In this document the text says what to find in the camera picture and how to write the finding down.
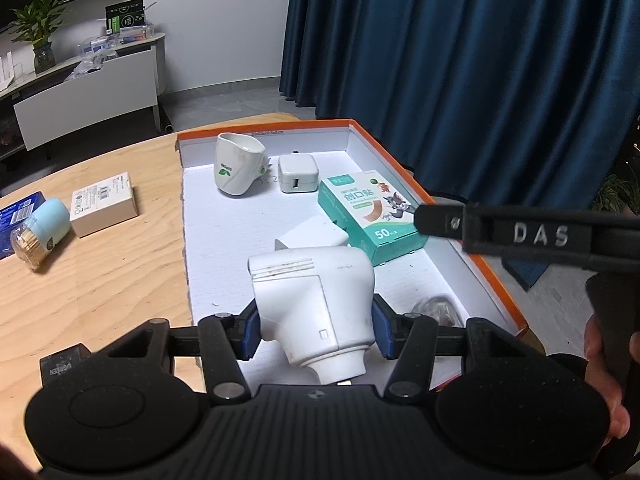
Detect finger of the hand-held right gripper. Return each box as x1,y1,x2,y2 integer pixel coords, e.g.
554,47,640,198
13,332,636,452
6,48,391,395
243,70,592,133
414,201,468,241

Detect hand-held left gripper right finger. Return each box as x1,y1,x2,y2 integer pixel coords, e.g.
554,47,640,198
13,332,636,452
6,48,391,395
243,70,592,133
371,294,541,406

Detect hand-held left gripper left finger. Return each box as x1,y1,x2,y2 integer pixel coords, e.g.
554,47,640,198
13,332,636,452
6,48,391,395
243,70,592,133
102,299,263,406

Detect clear plastic bag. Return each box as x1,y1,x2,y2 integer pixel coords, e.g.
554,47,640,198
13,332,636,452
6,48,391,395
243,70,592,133
410,296,463,328

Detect green bandage box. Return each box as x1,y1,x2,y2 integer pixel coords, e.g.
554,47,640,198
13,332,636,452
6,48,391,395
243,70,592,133
317,170,431,266

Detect orange white cardboard box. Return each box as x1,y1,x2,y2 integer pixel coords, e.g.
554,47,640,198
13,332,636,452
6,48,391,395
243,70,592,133
175,118,530,391

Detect white wall charger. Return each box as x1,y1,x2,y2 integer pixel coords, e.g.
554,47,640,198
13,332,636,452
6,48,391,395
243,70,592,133
274,212,350,252

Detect white cube charger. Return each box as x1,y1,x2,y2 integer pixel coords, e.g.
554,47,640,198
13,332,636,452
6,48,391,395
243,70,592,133
277,154,321,194

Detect white green-leaf plug adapter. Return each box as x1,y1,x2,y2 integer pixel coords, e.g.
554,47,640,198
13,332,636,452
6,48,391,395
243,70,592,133
215,132,271,198

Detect small white box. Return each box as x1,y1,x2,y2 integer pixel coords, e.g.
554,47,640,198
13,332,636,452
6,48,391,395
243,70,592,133
69,172,139,239

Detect black wall charger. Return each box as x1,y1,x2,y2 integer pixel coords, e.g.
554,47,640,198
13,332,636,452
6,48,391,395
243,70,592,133
39,342,93,386

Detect light blue toothpick jar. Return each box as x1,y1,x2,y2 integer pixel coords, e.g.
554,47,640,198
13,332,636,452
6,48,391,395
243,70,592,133
11,197,71,272

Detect blue box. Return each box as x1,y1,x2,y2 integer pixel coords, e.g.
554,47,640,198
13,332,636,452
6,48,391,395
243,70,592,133
0,190,43,261

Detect person's right hand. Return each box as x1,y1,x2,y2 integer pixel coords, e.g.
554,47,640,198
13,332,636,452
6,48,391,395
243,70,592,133
582,314,632,443

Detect green plant by curtain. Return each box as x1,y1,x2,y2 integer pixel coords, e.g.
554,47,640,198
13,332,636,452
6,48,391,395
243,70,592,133
590,170,640,216

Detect blue curtain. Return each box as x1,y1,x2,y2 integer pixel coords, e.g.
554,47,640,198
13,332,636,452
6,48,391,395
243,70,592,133
277,0,640,291

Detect white television cabinet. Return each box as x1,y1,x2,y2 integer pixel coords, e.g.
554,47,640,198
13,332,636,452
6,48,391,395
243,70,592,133
0,32,168,161

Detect clear bag of parts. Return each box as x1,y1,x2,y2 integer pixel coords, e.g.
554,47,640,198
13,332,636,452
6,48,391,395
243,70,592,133
65,52,118,81

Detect clear plastic containers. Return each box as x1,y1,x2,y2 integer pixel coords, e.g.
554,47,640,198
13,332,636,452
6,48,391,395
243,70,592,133
77,25,153,58

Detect green black box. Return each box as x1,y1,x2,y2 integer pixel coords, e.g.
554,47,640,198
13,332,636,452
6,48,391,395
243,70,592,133
105,0,150,36

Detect bamboo plant in dark vase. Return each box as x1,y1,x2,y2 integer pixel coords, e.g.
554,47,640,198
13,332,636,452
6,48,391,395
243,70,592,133
7,0,66,76

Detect white router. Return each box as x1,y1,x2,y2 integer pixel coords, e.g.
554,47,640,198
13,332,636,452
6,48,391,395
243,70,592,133
0,50,26,93

